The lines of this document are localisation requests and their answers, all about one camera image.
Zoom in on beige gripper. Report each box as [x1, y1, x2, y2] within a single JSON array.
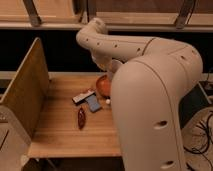
[[92, 54, 123, 79]]

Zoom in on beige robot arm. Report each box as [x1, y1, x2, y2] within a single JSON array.
[[76, 18, 203, 171]]

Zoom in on orange ceramic bowl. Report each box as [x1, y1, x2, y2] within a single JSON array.
[[96, 75, 111, 98]]

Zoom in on blue rectangular block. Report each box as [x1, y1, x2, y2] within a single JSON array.
[[86, 95, 101, 113]]

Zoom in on wooden shelf with brackets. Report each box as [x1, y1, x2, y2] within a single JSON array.
[[0, 0, 213, 32]]

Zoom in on dark red oblong object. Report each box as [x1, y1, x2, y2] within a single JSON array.
[[78, 107, 86, 130]]

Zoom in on wooden side panel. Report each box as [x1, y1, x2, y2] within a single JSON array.
[[0, 38, 49, 142]]

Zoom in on black floor cables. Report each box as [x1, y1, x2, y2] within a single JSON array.
[[183, 111, 213, 171]]

